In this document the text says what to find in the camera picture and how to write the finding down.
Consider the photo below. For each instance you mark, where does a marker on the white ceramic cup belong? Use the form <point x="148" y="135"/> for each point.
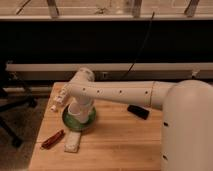
<point x="75" y="110"/>

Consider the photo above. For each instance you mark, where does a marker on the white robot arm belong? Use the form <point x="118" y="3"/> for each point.
<point x="187" y="106"/>

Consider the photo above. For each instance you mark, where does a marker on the green ceramic plate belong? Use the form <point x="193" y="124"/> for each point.
<point x="70" y="119"/>

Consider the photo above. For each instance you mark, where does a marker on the black smartphone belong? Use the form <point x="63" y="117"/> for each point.
<point x="138" y="111"/>

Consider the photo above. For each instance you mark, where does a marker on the white tube with cap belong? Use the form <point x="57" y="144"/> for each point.
<point x="61" y="98"/>

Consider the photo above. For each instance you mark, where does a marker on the white speckled packet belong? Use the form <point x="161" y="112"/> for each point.
<point x="72" y="142"/>

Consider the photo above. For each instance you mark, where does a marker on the red brown wrapped bar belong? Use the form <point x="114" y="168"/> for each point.
<point x="47" y="144"/>

